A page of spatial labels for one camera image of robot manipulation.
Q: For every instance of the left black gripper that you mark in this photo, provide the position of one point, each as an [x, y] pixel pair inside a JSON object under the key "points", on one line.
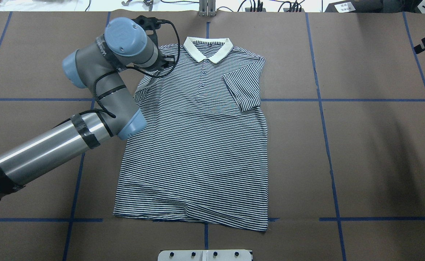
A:
{"points": [[168, 59]]}

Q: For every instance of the navy white striped polo shirt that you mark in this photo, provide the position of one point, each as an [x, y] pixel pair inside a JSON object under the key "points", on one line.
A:
{"points": [[203, 156]]}

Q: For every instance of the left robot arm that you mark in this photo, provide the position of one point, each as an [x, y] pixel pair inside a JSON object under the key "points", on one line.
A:
{"points": [[61, 92]]}

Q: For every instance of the black box with label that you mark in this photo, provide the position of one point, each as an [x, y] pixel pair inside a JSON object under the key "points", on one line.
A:
{"points": [[355, 6]]}

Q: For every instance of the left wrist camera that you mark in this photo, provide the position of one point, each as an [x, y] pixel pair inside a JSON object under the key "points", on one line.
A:
{"points": [[150, 24]]}

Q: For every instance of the aluminium frame post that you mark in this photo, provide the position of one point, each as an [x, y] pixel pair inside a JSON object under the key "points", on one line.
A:
{"points": [[207, 8]]}

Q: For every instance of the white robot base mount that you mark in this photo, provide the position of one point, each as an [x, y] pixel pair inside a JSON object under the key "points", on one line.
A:
{"points": [[206, 255]]}

